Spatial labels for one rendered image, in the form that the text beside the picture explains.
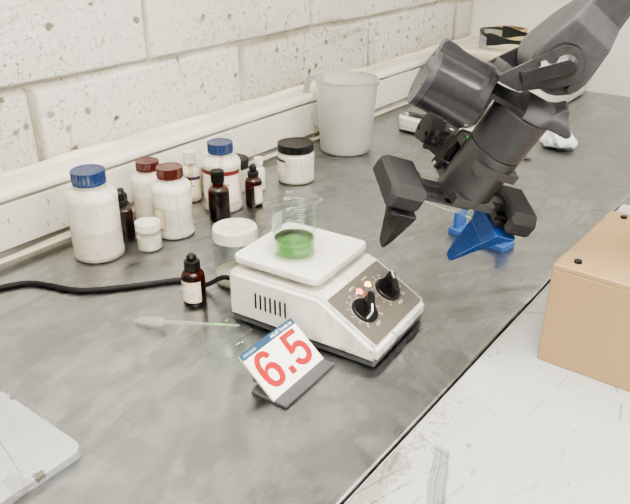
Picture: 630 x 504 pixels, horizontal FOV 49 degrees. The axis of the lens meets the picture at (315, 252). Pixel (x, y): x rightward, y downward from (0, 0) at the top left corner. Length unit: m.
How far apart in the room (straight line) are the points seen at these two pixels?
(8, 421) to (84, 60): 0.60
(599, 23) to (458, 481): 0.42
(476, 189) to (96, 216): 0.53
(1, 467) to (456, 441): 0.41
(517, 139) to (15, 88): 0.71
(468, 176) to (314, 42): 0.90
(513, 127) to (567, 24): 0.10
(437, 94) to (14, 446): 0.50
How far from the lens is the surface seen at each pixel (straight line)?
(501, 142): 0.68
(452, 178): 0.71
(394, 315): 0.80
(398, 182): 0.67
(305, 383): 0.74
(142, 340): 0.83
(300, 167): 1.25
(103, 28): 1.16
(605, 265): 0.78
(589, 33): 0.67
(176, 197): 1.04
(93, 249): 1.01
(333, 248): 0.82
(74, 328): 0.88
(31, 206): 1.07
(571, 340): 0.79
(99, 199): 0.99
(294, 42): 1.50
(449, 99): 0.66
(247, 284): 0.81
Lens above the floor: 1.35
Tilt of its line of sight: 26 degrees down
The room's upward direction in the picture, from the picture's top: straight up
